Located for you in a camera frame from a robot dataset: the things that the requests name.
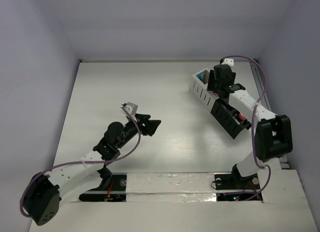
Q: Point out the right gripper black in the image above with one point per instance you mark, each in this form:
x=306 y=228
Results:
x=211 y=85

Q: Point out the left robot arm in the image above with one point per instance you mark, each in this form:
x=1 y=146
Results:
x=49 y=189

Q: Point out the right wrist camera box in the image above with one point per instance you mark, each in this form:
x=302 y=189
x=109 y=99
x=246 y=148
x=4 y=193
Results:
x=227 y=61

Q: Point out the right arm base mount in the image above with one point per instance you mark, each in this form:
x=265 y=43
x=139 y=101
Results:
x=233 y=187

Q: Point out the black slotted organizer box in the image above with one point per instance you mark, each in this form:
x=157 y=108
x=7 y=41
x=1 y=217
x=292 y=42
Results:
x=228 y=118

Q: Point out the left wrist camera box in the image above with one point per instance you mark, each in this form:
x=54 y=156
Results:
x=130 y=108

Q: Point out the white slotted organizer box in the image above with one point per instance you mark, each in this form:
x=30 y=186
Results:
x=199 y=89

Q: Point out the black highlighter blue cap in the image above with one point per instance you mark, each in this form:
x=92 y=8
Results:
x=199 y=76

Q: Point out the pink round cap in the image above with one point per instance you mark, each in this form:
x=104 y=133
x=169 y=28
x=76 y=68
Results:
x=241 y=116

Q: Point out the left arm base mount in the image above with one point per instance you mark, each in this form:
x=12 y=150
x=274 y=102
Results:
x=112 y=188

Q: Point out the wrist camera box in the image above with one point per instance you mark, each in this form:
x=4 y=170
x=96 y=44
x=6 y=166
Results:
x=227 y=61
x=130 y=108

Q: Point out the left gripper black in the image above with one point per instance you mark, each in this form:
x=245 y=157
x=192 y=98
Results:
x=144 y=124

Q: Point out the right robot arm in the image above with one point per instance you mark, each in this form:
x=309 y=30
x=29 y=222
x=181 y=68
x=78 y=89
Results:
x=239 y=98

